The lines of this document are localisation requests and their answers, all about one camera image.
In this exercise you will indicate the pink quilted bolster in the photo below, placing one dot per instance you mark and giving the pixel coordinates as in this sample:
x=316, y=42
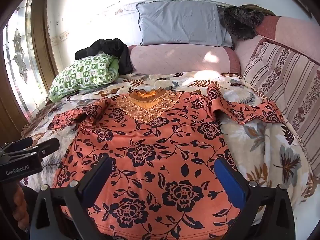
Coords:
x=175, y=57

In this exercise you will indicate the green checked pillow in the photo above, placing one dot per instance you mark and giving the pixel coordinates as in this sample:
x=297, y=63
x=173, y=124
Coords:
x=82, y=75

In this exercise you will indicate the cream leaf print blanket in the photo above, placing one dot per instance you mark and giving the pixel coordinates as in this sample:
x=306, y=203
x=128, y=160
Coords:
x=262, y=150

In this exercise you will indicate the dark furry garment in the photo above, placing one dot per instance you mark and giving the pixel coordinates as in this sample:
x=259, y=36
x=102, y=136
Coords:
x=240, y=22

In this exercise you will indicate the grey pillow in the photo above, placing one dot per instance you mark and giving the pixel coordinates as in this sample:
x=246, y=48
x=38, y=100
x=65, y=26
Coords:
x=182, y=22

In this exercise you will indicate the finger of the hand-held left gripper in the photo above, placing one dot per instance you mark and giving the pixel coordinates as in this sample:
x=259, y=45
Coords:
x=15, y=143
x=46, y=146

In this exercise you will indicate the olive brown cloth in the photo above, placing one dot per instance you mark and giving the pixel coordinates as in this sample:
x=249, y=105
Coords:
x=257, y=8

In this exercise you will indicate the wooden door frame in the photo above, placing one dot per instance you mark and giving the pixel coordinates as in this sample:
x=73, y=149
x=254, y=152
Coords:
x=41, y=30

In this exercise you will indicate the orange black floral shirt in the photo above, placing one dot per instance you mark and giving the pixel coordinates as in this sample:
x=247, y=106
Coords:
x=162, y=155

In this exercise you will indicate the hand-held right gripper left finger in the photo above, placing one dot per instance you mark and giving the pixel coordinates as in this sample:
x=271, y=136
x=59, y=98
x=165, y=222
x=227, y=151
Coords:
x=97, y=183

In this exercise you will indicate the stained glass door panel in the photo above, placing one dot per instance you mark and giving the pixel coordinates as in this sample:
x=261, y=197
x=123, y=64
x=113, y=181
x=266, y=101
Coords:
x=20, y=55

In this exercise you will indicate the striped floral cushion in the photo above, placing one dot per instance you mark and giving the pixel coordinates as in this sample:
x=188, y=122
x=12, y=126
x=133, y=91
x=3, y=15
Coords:
x=287, y=85

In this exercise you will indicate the person's left hand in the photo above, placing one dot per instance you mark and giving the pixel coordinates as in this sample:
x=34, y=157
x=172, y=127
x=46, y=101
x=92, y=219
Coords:
x=20, y=205

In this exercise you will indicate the black garment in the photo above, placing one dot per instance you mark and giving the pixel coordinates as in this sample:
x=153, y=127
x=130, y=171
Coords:
x=110, y=46

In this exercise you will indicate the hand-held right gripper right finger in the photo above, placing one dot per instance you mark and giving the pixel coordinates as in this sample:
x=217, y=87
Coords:
x=230, y=185

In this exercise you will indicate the pink patchwork cushion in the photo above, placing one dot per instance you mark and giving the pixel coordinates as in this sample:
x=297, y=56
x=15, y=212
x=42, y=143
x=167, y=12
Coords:
x=282, y=30

